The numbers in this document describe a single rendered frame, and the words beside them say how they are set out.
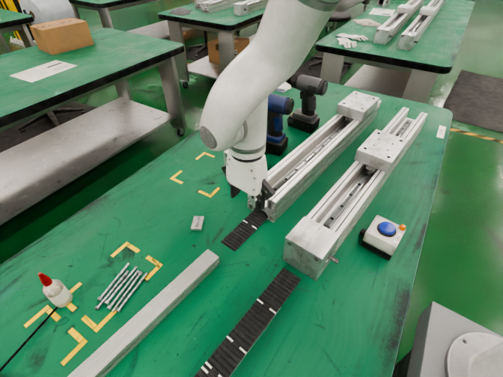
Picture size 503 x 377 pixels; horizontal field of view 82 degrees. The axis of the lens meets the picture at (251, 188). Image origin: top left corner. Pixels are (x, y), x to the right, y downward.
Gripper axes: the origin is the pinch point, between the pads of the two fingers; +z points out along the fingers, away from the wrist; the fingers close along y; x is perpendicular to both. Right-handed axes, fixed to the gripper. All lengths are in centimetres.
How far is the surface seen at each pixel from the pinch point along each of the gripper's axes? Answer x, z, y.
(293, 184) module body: 15.2, 2.5, 5.2
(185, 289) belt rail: -25.6, 8.0, 2.5
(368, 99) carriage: 74, -1, 3
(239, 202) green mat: 5.9, 11.1, -7.9
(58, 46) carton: 40, 9, -197
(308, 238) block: -0.3, 1.3, 19.1
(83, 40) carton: 57, 9, -197
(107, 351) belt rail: -44.1, 8.0, 0.6
